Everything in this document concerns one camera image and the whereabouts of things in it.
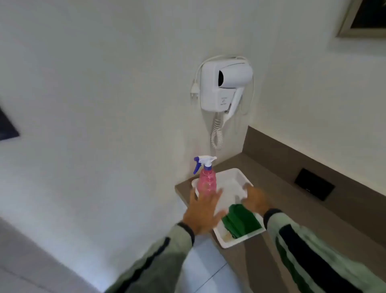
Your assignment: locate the person's right hand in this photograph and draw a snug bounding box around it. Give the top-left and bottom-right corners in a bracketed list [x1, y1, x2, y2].
[241, 184, 274, 219]

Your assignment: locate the person's left hand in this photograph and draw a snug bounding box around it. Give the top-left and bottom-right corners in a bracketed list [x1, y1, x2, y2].
[182, 188, 227, 236]

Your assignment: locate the person's right forearm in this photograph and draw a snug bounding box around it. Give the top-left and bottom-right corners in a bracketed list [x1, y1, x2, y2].
[263, 208, 386, 293]

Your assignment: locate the person's left forearm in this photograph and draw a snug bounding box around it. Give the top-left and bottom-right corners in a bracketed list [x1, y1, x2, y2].
[104, 222, 195, 293]

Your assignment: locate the white plastic tray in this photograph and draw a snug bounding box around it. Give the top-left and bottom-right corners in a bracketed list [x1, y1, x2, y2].
[191, 168, 267, 249]

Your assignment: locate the green cloth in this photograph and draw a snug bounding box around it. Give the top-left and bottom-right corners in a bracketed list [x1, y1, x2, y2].
[222, 204, 262, 239]

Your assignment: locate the pink spray bottle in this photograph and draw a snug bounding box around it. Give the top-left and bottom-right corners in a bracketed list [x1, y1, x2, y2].
[193, 155, 218, 200]

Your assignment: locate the white hair dryer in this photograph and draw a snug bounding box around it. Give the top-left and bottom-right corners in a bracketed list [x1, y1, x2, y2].
[218, 62, 253, 127]

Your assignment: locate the black wall socket panel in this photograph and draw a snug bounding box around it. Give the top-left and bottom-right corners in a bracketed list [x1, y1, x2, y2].
[294, 168, 336, 202]

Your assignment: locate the white coiled cord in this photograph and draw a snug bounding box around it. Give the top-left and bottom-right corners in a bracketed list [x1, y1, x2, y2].
[210, 111, 225, 150]

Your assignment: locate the white hair dryer wall holder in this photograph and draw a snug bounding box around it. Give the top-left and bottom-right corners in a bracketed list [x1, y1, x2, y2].
[200, 59, 245, 112]

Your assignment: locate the white power cable with plug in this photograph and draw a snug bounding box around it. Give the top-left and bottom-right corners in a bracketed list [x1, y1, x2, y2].
[190, 55, 256, 116]

